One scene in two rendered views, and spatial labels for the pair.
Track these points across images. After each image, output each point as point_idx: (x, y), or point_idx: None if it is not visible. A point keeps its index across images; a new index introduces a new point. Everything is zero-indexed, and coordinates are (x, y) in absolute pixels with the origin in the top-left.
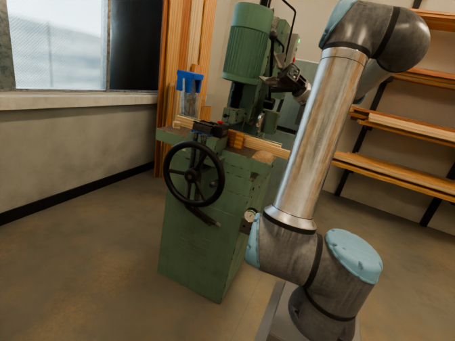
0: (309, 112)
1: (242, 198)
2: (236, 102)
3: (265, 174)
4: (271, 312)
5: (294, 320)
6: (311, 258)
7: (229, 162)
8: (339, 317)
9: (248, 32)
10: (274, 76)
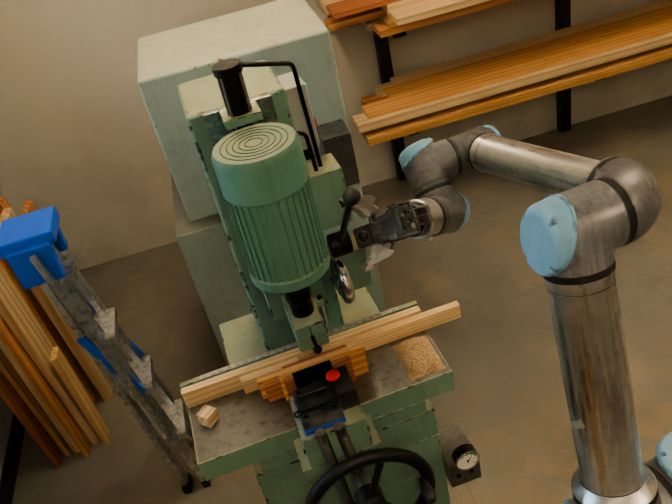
0: (586, 371)
1: (429, 441)
2: (309, 304)
3: (450, 388)
4: None
5: None
6: None
7: (381, 413)
8: None
9: (286, 204)
10: (392, 254)
